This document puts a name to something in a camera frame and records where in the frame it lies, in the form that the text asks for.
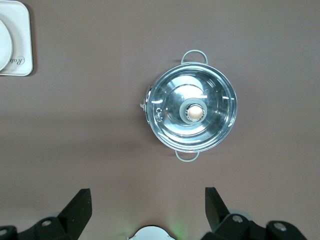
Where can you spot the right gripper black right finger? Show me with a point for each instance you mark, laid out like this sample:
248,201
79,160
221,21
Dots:
217,215

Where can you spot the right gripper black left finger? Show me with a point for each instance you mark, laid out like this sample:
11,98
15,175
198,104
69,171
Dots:
70,215

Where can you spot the cream round plate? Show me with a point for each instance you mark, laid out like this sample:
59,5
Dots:
4,45

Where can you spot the cream tray with rabbit print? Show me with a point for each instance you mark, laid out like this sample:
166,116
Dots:
23,37

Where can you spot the steel electric cooking pot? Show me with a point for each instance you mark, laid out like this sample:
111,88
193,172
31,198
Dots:
187,160

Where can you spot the glass pot lid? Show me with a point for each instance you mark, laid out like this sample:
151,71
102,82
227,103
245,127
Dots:
212,120

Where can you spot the brown table cover mat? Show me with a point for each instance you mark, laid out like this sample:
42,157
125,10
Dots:
75,112

